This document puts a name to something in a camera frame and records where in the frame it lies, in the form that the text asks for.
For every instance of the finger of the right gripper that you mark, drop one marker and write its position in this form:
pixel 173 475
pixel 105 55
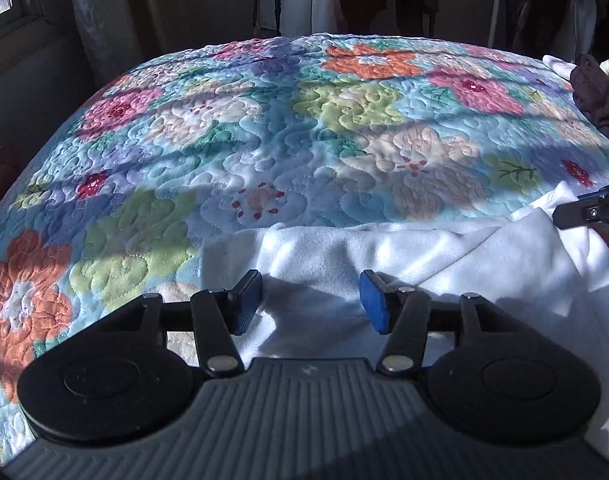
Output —
pixel 588 210

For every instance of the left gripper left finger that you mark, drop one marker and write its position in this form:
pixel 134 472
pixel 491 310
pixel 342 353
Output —
pixel 217 317

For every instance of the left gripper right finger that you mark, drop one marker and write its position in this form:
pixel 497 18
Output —
pixel 400 313

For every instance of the white fleece sweatshirt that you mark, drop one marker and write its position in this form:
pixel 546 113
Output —
pixel 555 281

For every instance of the hanging clothes on rack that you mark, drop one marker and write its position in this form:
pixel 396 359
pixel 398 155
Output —
pixel 563 28

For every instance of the dark brown garment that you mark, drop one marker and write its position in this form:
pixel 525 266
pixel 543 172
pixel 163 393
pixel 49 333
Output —
pixel 592 98

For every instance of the floral quilted bedspread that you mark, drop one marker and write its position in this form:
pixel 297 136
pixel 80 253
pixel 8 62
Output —
pixel 321 130

